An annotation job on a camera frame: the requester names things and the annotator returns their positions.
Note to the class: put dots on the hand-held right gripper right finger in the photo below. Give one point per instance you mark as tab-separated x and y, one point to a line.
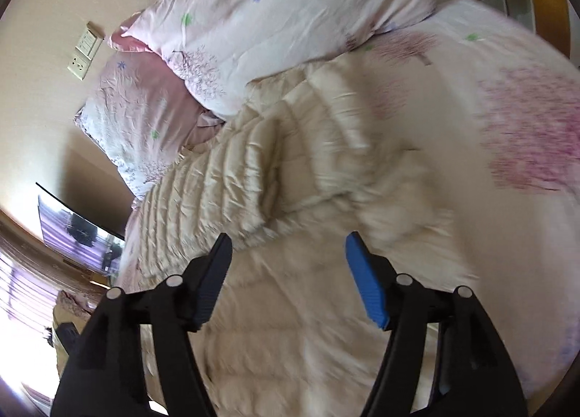
366	283

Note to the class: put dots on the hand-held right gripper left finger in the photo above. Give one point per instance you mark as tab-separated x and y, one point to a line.
212	283

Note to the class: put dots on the beige puffer jacket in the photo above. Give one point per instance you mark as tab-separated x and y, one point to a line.
281	163

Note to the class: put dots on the flat screen television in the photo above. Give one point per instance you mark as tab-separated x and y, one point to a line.
77	226

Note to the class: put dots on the pink pillow with lavender print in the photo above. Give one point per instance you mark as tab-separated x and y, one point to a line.
131	118

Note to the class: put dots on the purple curtain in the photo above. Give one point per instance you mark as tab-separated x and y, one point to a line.
22	281

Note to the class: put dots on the pink tree print bed sheet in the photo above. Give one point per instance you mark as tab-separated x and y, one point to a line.
498	104

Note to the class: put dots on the pink pillow with tree print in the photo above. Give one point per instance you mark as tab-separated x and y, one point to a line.
294	13

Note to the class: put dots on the white wall socket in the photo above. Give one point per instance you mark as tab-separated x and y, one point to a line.
79	65

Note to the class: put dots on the white wall switch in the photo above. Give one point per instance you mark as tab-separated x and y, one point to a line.
89	41

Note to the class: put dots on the wooden headboard frame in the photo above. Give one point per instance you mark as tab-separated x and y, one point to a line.
555	4

